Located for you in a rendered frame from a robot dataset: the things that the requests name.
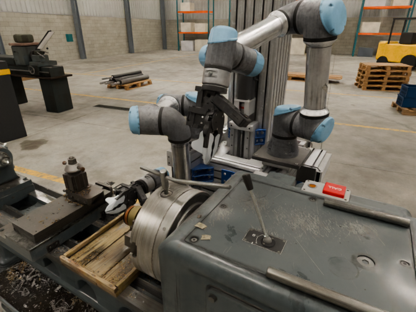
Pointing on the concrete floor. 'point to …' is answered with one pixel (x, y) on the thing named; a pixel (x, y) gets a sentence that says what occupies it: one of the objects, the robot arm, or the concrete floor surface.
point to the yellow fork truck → (409, 41)
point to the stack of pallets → (382, 76)
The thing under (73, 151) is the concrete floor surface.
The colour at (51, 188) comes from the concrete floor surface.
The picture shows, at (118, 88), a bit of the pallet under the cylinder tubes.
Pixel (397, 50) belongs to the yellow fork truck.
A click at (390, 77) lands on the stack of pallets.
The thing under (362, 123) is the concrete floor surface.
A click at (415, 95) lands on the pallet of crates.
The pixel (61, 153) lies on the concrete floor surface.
